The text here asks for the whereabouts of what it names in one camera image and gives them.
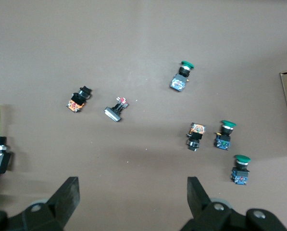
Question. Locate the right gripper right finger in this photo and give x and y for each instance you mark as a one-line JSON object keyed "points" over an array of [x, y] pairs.
{"points": [[201, 204]]}

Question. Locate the brown table cover sheet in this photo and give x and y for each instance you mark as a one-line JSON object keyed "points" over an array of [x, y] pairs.
{"points": [[133, 36]]}

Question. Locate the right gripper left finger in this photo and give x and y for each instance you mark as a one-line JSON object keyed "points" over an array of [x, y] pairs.
{"points": [[64, 204]]}

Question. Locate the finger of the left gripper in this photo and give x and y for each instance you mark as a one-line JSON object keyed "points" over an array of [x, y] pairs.
{"points": [[0, 158]]}

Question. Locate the black square button red terminals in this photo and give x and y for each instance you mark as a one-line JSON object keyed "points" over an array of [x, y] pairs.
{"points": [[115, 109]]}

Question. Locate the green mushroom push button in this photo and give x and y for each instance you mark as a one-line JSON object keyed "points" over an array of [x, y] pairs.
{"points": [[224, 134], [181, 77], [240, 170]]}

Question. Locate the black selector switch orange block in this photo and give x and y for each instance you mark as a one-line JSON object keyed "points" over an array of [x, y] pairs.
{"points": [[77, 101]]}

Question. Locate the beige black switch block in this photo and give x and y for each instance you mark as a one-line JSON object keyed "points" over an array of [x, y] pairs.
{"points": [[196, 134]]}

